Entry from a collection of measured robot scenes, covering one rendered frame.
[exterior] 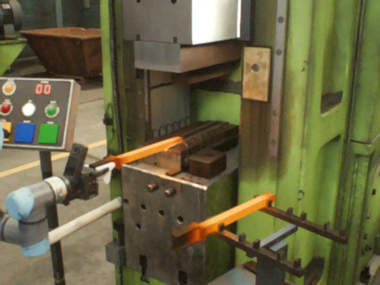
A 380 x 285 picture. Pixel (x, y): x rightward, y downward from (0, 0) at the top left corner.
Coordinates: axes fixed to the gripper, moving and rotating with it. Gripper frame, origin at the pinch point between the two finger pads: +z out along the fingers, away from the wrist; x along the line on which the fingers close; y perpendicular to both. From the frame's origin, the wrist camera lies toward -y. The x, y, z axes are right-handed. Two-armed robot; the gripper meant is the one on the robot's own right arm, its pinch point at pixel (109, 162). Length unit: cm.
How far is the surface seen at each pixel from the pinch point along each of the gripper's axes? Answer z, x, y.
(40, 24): 569, -767, -2
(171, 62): 26.8, 4.1, -28.6
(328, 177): 80, 44, 20
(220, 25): 43, 13, -40
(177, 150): 28.5, 5.5, 2.3
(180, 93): 63, -19, -10
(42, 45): 441, -600, 25
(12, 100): 10, -63, -10
